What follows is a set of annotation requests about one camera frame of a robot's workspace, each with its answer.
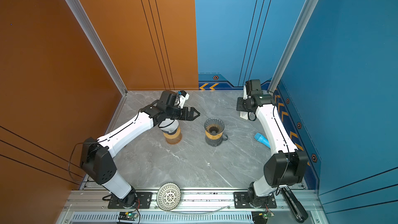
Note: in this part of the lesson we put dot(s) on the grey glass mug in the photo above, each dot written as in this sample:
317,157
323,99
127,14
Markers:
210,141

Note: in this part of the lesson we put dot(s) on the left circuit board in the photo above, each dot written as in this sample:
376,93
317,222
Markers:
128,217

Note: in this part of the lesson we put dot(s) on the orange glass carafe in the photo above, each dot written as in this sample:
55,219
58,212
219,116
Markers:
173,139

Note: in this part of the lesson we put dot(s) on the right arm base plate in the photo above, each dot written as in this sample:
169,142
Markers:
242,200

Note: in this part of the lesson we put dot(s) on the white patterned bowl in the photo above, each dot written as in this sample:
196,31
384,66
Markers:
168,196

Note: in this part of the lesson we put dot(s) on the white paper coffee filter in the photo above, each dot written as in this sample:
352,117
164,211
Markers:
169,125

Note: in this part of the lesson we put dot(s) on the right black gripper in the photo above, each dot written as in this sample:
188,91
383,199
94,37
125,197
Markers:
239,107

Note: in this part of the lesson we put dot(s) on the black stapler-like tool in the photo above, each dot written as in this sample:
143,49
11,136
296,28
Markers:
297,209

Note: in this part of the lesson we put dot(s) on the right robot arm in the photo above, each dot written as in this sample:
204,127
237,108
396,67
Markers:
287,164

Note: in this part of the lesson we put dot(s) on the circuit board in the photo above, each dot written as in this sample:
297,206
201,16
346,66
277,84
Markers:
261,217
128,217

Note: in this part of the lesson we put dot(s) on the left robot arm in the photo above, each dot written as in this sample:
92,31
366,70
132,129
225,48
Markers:
98,155

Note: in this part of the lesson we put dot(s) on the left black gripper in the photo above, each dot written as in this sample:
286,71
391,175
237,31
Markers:
185,112

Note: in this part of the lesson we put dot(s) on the right circuit board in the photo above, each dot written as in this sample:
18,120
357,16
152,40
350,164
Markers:
261,217

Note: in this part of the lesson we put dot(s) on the blue cylinder tool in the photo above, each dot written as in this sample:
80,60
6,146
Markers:
262,139

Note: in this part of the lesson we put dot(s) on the grey glass dripper cone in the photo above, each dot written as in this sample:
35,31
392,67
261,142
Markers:
214,126

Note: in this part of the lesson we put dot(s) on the coffee filter box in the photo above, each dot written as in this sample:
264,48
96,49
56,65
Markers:
244,115

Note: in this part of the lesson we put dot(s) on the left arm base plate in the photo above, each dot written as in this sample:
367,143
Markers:
141,200

